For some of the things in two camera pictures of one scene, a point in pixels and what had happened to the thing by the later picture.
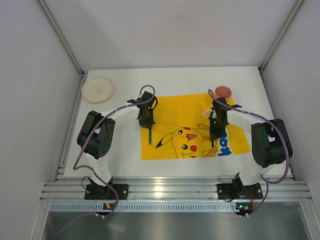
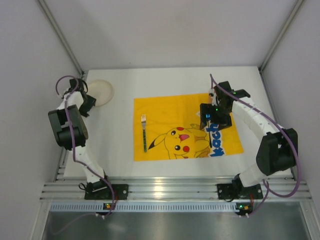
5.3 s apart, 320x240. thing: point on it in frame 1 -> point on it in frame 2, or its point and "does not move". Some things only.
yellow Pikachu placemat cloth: [181, 130] does not move
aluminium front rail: [74, 188] does not move
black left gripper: [147, 124] -> [87, 103]
